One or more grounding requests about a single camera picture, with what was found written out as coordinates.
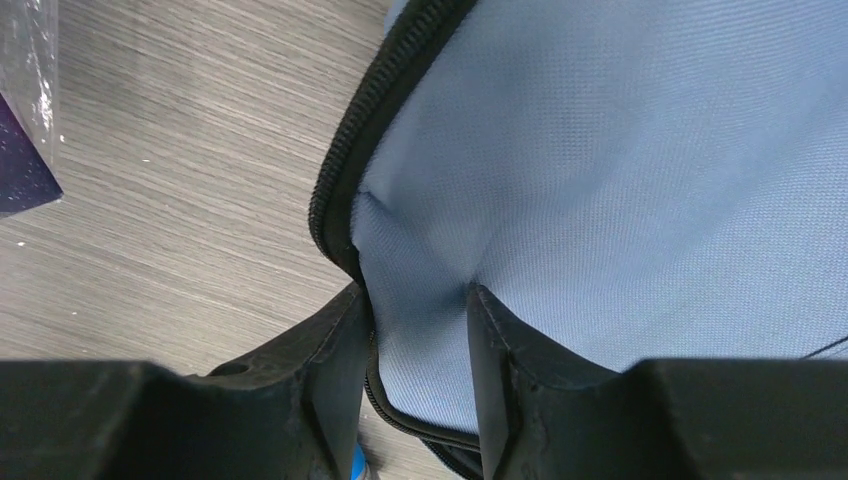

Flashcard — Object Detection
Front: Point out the blue grey student backpack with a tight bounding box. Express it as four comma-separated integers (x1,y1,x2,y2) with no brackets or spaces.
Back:
309,1,847,479

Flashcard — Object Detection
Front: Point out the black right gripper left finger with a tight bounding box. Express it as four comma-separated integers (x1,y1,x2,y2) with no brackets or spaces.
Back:
1,285,370,479

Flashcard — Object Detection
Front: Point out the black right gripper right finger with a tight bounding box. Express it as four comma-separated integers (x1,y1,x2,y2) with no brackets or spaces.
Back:
467,285,847,479

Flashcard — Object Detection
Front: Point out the blue capped glue stick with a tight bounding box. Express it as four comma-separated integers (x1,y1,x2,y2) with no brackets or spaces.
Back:
350,444,372,480

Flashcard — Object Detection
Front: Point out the dark blue galaxy cover book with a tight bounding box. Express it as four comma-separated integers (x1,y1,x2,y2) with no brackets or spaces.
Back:
0,0,65,219

